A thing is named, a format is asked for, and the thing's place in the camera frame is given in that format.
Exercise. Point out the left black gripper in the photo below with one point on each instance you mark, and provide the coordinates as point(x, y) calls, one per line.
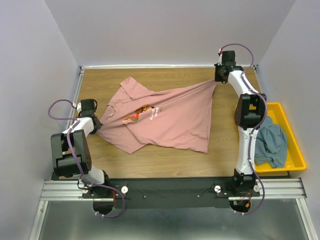
point(97, 127)

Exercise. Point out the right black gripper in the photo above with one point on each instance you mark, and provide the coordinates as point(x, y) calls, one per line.
point(217, 78)

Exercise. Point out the pink t shirt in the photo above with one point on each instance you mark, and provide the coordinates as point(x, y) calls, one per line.
point(177, 118)

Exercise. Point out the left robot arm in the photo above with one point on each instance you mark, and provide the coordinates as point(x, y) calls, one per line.
point(70, 152)

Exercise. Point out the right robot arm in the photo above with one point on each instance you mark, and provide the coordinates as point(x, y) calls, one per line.
point(250, 112)

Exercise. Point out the blue t shirt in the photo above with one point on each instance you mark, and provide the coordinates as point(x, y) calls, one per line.
point(271, 145)

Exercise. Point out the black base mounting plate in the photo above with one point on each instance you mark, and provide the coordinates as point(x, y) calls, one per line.
point(172, 193)

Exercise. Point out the yellow plastic bin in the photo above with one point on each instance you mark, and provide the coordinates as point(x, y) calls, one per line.
point(295, 160)

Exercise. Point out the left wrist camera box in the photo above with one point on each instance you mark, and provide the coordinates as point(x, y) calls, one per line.
point(78, 107)

